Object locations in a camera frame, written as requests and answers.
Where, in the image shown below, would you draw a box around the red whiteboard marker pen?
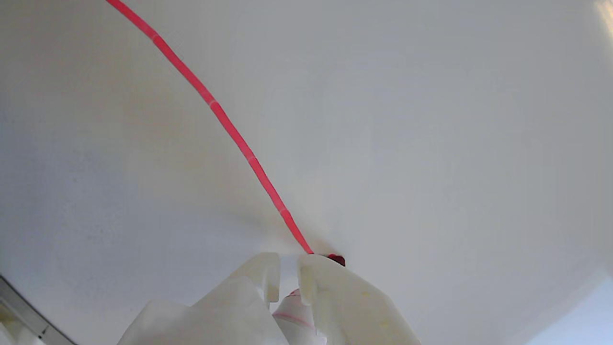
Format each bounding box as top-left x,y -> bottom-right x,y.
271,253 -> 346,345

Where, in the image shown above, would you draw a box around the large white whiteboard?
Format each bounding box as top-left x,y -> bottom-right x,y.
0,0 -> 613,345

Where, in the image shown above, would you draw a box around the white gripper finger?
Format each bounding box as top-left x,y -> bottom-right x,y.
296,253 -> 423,345
117,253 -> 289,345

